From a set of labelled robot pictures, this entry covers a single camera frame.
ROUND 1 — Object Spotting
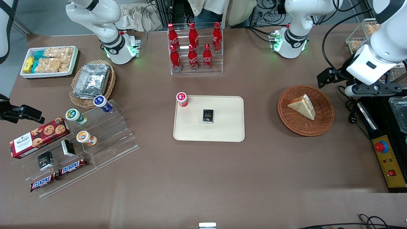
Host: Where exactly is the black floor cable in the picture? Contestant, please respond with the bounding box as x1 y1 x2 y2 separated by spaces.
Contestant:
296 213 407 229

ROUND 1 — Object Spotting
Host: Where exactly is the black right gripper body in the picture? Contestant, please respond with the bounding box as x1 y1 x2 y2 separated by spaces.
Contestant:
0 94 19 123

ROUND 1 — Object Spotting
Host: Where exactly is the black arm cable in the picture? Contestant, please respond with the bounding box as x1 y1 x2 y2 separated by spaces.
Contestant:
321 9 374 80

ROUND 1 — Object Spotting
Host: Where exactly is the red emergency stop button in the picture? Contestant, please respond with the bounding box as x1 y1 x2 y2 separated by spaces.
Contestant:
374 140 389 154

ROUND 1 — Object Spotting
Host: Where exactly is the clear acrylic bottle rack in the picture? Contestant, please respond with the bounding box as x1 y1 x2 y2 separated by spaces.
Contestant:
167 22 224 76

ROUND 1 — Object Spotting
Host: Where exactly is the clear acrylic stepped stand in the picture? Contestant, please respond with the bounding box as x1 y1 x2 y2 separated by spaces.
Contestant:
27 99 140 198

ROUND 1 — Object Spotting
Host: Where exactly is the Snickers chocolate bar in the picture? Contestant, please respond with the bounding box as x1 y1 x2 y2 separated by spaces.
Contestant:
30 172 59 192
58 158 88 177

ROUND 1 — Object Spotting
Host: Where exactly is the red lid yogurt cup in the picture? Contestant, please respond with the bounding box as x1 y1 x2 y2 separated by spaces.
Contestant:
176 92 189 109

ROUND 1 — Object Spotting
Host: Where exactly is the clear plastic container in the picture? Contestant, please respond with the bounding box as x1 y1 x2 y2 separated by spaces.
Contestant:
388 97 407 134

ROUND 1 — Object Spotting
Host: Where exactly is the standing person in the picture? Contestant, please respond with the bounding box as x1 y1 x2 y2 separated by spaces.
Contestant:
187 0 257 29

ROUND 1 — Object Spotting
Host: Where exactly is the red cola bottle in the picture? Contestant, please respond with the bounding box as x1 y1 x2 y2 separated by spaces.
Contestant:
202 43 213 70
167 23 179 49
212 21 222 52
188 44 199 71
189 22 200 49
169 45 183 72

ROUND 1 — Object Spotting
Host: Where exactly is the blue lid yogurt cup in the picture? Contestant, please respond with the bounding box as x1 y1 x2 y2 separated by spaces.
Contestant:
93 95 114 113

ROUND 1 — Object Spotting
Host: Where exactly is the beige plastic tray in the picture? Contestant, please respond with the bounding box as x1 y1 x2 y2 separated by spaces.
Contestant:
173 95 245 142

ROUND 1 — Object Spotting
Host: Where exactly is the orange lid yogurt cup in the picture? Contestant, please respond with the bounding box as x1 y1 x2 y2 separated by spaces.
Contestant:
76 130 98 147

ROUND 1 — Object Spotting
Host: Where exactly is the triangular sandwich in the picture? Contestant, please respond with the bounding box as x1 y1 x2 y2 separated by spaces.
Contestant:
287 94 316 121

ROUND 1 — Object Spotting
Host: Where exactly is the black control box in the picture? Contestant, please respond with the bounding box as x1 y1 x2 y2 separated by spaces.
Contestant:
355 94 407 193

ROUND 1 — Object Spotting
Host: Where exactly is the red Walkers cookie box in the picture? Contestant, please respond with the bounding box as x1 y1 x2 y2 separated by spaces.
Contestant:
9 117 71 159

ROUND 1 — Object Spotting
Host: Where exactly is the brown wicker basket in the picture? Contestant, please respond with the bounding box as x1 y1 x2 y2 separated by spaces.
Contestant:
277 85 335 137

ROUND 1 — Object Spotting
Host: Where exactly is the light wicker basket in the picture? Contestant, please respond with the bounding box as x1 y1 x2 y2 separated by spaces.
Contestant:
69 59 116 109

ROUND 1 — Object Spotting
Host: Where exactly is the wire rack with snacks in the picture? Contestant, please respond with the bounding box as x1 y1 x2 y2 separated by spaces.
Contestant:
345 18 381 54

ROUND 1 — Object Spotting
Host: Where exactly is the yellow snack pack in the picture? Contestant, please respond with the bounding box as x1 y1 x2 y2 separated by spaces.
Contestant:
23 56 35 73

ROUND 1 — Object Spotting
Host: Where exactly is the clear rice cracker pack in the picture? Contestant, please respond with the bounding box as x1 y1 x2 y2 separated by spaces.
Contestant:
59 55 74 73
44 47 74 59
34 58 63 73

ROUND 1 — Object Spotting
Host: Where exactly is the stack of foil containers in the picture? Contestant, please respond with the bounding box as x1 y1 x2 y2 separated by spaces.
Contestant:
73 63 111 100

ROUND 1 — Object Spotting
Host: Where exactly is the white rectangular snack bin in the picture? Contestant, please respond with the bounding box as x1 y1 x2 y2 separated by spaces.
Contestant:
20 45 79 79

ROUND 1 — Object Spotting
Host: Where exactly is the crumpled beige paper bag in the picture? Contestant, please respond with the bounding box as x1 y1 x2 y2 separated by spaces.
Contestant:
118 3 163 32

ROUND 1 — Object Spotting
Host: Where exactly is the black cable with plug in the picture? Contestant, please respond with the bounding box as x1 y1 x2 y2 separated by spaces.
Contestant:
337 85 373 141

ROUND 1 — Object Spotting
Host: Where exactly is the green lid yogurt cup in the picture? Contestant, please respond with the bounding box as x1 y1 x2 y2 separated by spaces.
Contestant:
65 108 88 125

